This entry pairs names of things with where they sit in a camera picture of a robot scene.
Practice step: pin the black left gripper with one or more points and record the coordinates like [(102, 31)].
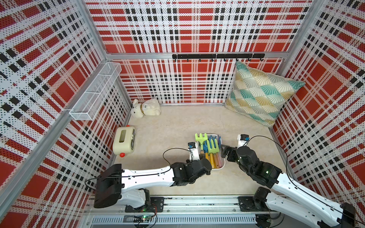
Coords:
[(188, 163)]

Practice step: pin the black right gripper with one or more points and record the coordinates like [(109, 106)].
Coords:
[(233, 151)]

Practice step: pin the white plastic storage box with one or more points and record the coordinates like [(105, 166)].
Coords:
[(219, 156)]

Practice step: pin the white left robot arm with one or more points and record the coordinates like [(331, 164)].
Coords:
[(129, 186)]

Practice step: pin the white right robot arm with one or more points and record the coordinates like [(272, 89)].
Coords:
[(278, 192)]

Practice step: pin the teal yellow patterned pillow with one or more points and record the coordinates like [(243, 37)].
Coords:
[(259, 95)]

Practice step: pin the cream toy radio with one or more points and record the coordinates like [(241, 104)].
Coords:
[(124, 141)]

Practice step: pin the white plush dog toy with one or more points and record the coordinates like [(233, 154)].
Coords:
[(148, 108)]

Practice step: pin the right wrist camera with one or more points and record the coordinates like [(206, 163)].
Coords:
[(243, 140)]

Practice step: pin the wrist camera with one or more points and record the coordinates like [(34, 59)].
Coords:
[(194, 151), (243, 140)]

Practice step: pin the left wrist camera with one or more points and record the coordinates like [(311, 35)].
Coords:
[(194, 151)]

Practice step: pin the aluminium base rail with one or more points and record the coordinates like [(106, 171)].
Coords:
[(189, 211)]

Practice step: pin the black wall hook rail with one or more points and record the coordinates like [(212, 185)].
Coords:
[(249, 56)]

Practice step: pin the white wire wall basket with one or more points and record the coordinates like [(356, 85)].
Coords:
[(89, 104)]

